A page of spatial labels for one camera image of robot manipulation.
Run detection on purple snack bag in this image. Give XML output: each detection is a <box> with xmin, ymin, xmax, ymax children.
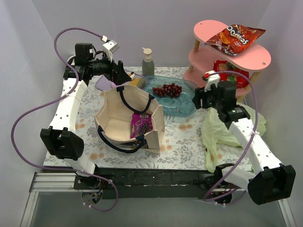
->
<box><xmin>130</xmin><ymin>113</ymin><xmax>153</xmax><ymax>139</ymax></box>

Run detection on blue transparent plastic tray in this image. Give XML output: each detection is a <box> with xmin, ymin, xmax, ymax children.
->
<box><xmin>137</xmin><ymin>76</ymin><xmax>197</xmax><ymax>117</ymax></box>

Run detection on white cup behind tote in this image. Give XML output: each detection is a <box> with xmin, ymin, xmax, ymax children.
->
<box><xmin>67</xmin><ymin>55</ymin><xmax>75</xmax><ymax>65</ymax></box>

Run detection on white cream toy pastry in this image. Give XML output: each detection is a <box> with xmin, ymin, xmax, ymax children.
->
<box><xmin>127</xmin><ymin>71</ymin><xmax>135</xmax><ymax>80</ymax></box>

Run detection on floral table mat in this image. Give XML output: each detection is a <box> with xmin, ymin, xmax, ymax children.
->
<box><xmin>76</xmin><ymin>76</ymin><xmax>207</xmax><ymax>170</ymax></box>

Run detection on orange toy bread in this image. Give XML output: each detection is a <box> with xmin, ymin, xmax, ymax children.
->
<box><xmin>129</xmin><ymin>78</ymin><xmax>141</xmax><ymax>87</ymax></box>

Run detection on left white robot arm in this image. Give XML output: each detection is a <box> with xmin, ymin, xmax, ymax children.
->
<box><xmin>40</xmin><ymin>40</ymin><xmax>132</xmax><ymax>189</ymax></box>

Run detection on beige canvas tote bag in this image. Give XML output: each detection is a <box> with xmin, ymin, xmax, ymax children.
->
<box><xmin>95</xmin><ymin>85</ymin><xmax>165</xmax><ymax>154</ymax></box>

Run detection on orange Doritos chip bag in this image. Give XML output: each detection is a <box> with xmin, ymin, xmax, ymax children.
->
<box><xmin>204</xmin><ymin>24</ymin><xmax>266</xmax><ymax>56</ymax></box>

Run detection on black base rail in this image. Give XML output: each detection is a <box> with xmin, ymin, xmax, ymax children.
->
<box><xmin>73</xmin><ymin>166</ymin><xmax>237</xmax><ymax>200</ymax></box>

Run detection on red fruit candy bag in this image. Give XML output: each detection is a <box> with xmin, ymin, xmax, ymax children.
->
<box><xmin>213</xmin><ymin>60</ymin><xmax>250</xmax><ymax>89</ymax></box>

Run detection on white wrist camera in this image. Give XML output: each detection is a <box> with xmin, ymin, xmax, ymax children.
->
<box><xmin>202</xmin><ymin>70</ymin><xmax>221</xmax><ymax>92</ymax></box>
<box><xmin>101</xmin><ymin>35</ymin><xmax>119</xmax><ymax>62</ymax></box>

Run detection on purple plastic lid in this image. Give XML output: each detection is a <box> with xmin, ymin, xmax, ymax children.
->
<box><xmin>95</xmin><ymin>75</ymin><xmax>143</xmax><ymax>92</ymax></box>

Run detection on light green plastic grocery bag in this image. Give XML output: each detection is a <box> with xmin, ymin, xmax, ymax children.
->
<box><xmin>201</xmin><ymin>104</ymin><xmax>267</xmax><ymax>173</ymax></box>

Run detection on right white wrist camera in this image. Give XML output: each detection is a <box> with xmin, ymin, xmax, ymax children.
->
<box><xmin>202</xmin><ymin>70</ymin><xmax>221</xmax><ymax>92</ymax></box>

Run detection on pink three-tier shelf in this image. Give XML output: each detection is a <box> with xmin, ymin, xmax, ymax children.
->
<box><xmin>184</xmin><ymin>20</ymin><xmax>271</xmax><ymax>87</ymax></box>

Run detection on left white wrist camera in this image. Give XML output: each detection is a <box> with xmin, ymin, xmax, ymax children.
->
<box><xmin>101</xmin><ymin>35</ymin><xmax>119</xmax><ymax>62</ymax></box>

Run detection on grey soap pump bottle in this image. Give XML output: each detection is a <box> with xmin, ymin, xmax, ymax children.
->
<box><xmin>142</xmin><ymin>47</ymin><xmax>154</xmax><ymax>76</ymax></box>

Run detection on red grape bunch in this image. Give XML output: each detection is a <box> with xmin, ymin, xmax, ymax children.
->
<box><xmin>152</xmin><ymin>83</ymin><xmax>183</xmax><ymax>98</ymax></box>

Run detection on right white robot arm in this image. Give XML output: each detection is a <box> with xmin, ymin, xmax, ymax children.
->
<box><xmin>193</xmin><ymin>81</ymin><xmax>296</xmax><ymax>205</ymax></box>

